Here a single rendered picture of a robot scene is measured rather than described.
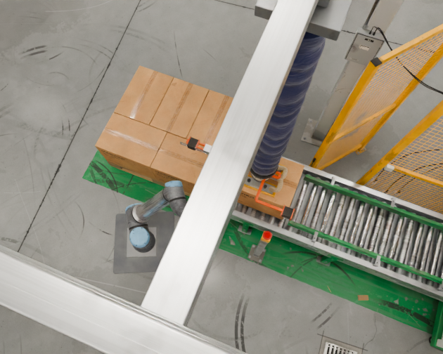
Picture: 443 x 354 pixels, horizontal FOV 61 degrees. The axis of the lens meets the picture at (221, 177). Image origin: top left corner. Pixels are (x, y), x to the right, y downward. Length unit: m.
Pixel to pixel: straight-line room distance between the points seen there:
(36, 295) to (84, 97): 4.18
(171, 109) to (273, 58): 2.89
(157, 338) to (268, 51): 0.74
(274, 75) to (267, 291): 3.09
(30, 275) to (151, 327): 0.23
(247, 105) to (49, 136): 3.93
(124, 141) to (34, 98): 1.61
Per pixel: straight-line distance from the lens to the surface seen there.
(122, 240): 3.29
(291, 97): 1.82
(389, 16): 2.84
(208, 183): 0.88
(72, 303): 0.72
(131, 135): 3.81
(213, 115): 3.80
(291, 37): 1.09
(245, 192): 3.07
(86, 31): 5.40
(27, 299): 0.75
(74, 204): 4.34
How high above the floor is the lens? 3.88
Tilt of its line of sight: 71 degrees down
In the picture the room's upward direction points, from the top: 2 degrees counter-clockwise
